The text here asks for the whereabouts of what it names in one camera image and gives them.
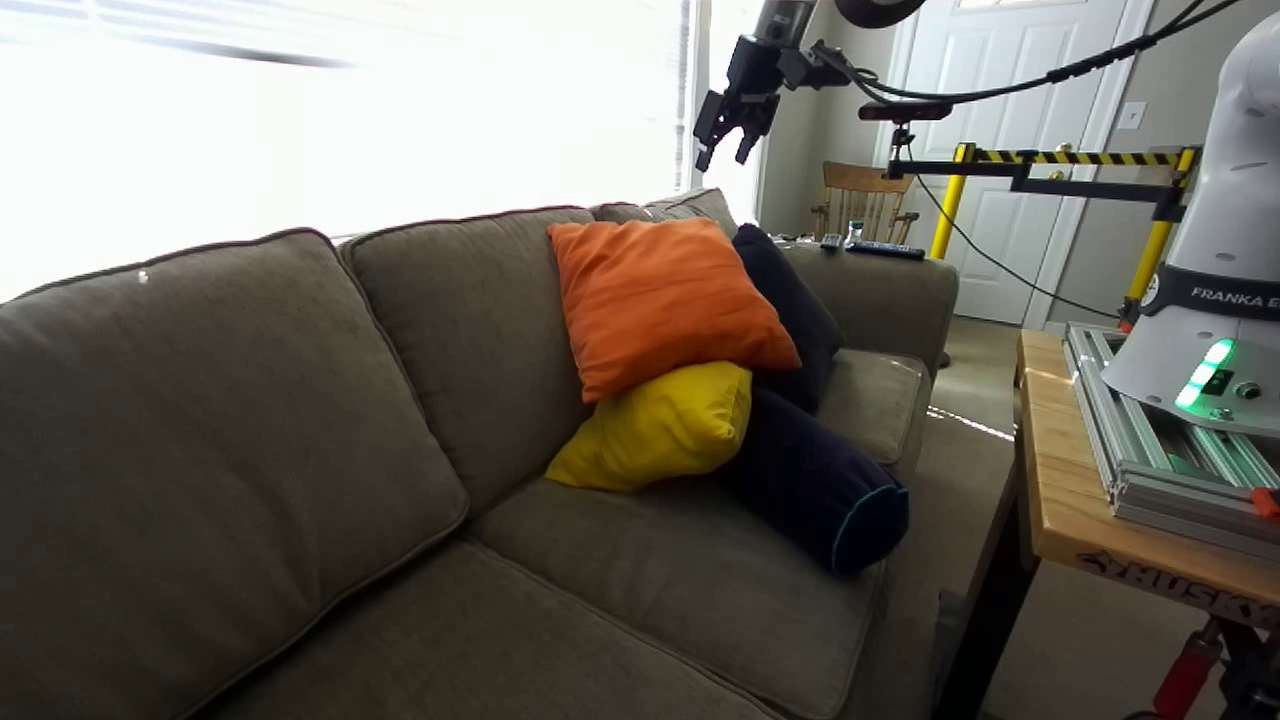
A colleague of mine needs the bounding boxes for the red workbench leg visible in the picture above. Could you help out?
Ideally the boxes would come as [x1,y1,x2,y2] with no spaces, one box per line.
[1141,615,1233,720]

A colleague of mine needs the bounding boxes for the white panel door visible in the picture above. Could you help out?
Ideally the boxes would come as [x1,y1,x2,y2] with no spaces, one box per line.
[882,0,1159,333]

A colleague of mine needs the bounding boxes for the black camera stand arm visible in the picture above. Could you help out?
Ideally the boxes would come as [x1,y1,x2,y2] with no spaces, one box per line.
[852,90,960,181]

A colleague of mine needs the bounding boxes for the navy pillow teal piping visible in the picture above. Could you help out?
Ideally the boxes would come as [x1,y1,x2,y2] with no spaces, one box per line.
[718,383,916,581]
[726,221,849,415]

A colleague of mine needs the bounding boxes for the thin black cable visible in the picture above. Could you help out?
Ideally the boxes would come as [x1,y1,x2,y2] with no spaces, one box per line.
[906,168,1126,328]

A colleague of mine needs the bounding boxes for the yellow black barrier frame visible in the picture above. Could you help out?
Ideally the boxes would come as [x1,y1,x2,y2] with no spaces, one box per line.
[882,135,1208,328]

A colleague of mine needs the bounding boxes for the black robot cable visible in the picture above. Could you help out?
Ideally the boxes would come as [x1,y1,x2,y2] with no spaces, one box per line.
[813,0,1246,111]

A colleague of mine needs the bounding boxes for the grey-brown fabric sofa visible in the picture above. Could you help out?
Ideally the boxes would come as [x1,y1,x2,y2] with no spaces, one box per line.
[0,182,966,720]

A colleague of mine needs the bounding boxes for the orange pillow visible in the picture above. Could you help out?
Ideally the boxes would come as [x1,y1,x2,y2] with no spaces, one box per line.
[544,217,808,410]

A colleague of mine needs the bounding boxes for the wooden chair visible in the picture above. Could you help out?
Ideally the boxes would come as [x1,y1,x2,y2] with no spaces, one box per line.
[808,157,927,252]

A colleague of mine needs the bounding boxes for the aluminium rail base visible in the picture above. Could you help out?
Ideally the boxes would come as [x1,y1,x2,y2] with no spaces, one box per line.
[1059,320,1280,539]

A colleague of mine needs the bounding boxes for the yellow pillow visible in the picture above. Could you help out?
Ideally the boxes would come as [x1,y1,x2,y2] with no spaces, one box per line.
[539,354,760,498]

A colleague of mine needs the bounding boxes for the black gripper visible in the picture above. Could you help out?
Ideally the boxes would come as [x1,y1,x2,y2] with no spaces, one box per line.
[689,32,792,181]

